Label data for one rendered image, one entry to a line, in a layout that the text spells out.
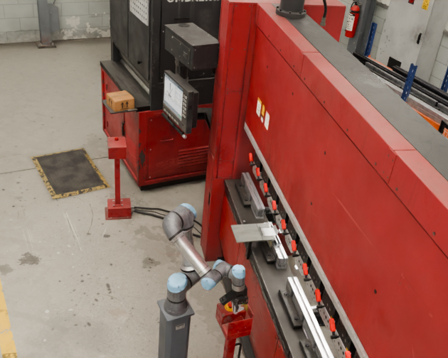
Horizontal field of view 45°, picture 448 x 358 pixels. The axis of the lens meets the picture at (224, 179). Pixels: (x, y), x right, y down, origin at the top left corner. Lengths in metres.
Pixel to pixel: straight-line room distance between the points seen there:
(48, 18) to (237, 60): 5.97
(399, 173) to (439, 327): 0.56
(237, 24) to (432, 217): 2.34
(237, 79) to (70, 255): 2.17
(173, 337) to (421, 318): 1.80
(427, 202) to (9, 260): 3.83
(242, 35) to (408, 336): 2.45
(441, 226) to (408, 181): 0.24
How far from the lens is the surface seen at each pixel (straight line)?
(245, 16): 3.91
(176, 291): 3.29
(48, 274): 4.88
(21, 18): 9.77
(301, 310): 3.28
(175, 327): 3.46
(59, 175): 6.08
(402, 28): 8.18
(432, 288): 2.05
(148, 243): 5.12
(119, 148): 4.98
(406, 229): 2.15
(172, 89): 4.40
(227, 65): 4.00
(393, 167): 2.17
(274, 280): 3.57
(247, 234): 3.68
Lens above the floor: 3.25
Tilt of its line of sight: 32 degrees down
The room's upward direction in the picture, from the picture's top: 6 degrees clockwise
